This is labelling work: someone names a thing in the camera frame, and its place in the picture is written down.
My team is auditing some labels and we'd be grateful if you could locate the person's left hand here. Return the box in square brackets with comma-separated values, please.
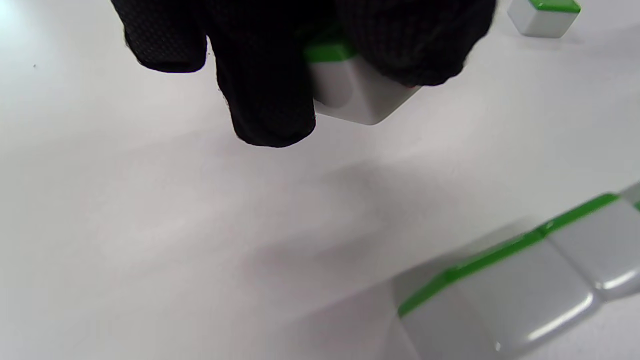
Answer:
[110, 0, 498, 148]

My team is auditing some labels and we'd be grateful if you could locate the green white mahjong tile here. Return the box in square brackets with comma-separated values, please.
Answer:
[303, 37, 422, 126]
[507, 0, 582, 39]

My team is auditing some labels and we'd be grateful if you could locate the row of mahjong tiles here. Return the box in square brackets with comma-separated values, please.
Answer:
[397, 182, 640, 360]

